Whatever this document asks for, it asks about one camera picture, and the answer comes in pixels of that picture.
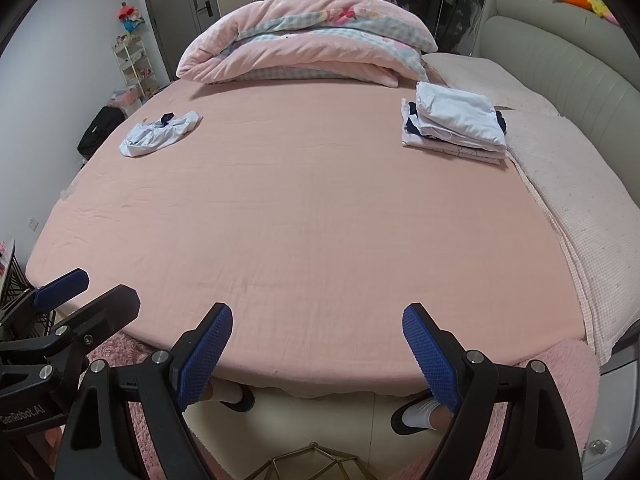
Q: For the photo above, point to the white wall socket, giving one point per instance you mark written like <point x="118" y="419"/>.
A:
<point x="33" y="223"/>

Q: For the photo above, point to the red and blue plush toy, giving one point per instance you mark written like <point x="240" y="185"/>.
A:
<point x="130" y="17"/>

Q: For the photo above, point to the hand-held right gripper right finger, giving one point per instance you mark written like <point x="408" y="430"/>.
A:
<point x="430" y="360"/>

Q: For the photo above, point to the white nightstand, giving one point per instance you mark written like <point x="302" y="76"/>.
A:
<point x="605" y="410"/>

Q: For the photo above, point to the folded pink printed garment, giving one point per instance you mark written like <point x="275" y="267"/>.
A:
<point x="425" y="146"/>

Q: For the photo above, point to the black backpack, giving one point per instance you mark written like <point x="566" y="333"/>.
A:
<point x="100" y="127"/>

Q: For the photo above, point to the person's left foot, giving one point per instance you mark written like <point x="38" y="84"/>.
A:
<point x="235" y="400"/>

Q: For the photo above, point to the pink fluffy rug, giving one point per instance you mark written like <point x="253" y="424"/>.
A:
<point x="575" y="385"/>

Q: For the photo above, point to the pink cloth pile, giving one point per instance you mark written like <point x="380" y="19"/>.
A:
<point x="127" y="99"/>

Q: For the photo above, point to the white shelf rack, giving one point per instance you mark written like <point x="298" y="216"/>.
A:
<point x="131" y="60"/>

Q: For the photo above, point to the person's right foot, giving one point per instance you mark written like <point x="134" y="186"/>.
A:
<point x="415" y="417"/>

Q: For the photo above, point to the dark side table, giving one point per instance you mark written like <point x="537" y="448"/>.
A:
<point x="20" y="285"/>

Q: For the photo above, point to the folded pink quilt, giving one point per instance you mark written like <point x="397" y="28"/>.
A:
<point x="310" y="55"/>

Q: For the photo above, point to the folded white navy-trim garment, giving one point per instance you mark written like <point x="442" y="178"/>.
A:
<point x="480" y="137"/>

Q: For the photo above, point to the light blue navy-trim shirt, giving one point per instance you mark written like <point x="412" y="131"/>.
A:
<point x="150" y="137"/>

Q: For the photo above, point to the dark grey door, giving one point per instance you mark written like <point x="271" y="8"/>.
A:
<point x="170" y="10"/>

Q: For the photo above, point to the person's foot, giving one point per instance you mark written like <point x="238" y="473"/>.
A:
<point x="235" y="400"/>
<point x="415" y="417"/>

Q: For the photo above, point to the cream textured pillow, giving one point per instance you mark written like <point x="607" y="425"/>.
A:
<point x="575" y="200"/>
<point x="480" y="75"/>

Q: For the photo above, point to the pink bed sheet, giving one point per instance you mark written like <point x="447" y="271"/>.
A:
<point x="310" y="220"/>

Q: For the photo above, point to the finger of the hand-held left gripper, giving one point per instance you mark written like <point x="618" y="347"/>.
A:
<point x="60" y="290"/>
<point x="107" y="310"/>

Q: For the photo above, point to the grey upholstered headboard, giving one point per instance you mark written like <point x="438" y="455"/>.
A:
<point x="550" y="50"/>

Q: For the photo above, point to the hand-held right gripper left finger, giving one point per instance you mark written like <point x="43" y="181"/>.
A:
<point x="205" y="360"/>

